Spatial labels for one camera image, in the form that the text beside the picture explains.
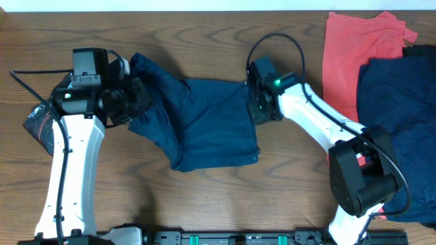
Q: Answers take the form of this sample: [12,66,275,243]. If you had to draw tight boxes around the black garment at edge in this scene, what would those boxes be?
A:
[403,44,436,56]

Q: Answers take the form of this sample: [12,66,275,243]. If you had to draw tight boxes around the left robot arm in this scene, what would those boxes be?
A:
[30,48,153,244]

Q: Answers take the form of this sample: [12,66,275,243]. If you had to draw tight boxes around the dark navy garment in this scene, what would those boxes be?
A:
[357,56,435,226]

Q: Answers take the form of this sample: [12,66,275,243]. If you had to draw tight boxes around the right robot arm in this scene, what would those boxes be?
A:
[246,56,407,244]

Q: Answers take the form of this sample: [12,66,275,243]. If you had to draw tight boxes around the right black cable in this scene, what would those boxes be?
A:
[245,33,411,245]

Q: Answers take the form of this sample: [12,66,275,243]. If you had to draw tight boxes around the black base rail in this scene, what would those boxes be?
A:
[95,230,409,245]

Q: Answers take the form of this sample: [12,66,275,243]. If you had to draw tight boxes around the navy blue shorts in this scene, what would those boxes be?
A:
[129,53,260,172]

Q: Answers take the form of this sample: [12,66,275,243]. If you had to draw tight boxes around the red orange shirt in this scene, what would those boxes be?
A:
[322,11,418,218]

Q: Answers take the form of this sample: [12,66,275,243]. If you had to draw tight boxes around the black patterned folded shirt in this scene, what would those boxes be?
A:
[23,103,54,156]

